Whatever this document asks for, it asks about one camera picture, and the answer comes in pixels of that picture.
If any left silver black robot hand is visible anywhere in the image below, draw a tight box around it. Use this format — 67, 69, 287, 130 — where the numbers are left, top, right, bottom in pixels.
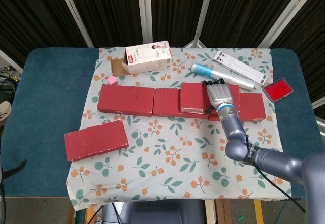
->
0, 159, 28, 184

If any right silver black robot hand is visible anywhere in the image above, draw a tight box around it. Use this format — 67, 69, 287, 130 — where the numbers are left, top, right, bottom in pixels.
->
202, 78, 237, 115

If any red brick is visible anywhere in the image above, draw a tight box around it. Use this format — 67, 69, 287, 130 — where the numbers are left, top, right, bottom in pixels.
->
153, 88, 210, 119
207, 93, 267, 122
179, 82, 241, 114
97, 84, 155, 117
64, 120, 129, 163

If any blue and clear film roll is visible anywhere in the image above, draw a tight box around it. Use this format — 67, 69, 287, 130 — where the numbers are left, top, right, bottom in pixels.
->
191, 63, 255, 91

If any slim white long box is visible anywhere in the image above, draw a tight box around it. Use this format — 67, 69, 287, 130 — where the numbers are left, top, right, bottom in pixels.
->
212, 56, 267, 85
214, 50, 269, 81

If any red ink pad case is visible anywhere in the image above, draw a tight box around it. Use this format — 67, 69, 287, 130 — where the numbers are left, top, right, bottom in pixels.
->
261, 76, 295, 103

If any beige shoe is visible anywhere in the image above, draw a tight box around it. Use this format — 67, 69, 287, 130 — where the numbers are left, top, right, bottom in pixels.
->
0, 101, 12, 122

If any white product carton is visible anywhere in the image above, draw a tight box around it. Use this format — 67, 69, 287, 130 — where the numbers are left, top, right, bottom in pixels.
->
121, 40, 174, 74

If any blue felt table cover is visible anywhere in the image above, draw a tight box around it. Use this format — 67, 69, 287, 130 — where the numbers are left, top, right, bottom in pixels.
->
0, 47, 325, 198

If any floral print tablecloth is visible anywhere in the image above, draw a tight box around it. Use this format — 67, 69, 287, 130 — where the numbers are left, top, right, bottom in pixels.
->
65, 46, 293, 211

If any brown cardboard piece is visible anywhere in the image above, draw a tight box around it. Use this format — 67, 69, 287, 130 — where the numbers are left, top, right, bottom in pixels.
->
111, 57, 132, 77

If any brown cardboard carton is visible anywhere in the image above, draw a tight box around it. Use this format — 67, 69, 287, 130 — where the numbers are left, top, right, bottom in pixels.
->
215, 199, 232, 224

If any grey-blue robot torso base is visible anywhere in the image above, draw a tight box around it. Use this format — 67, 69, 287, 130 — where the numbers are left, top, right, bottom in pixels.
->
101, 200, 206, 224

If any dark pleated curtain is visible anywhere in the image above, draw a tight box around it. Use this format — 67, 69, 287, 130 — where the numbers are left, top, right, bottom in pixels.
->
0, 0, 325, 103

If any white metal frame pole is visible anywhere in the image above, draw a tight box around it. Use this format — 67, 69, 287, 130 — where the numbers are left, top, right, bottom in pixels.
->
258, 0, 318, 48
55, 0, 95, 48
184, 0, 222, 48
136, 0, 153, 44

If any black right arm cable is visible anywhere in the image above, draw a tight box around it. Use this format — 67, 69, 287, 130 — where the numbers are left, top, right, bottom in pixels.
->
245, 135, 307, 214

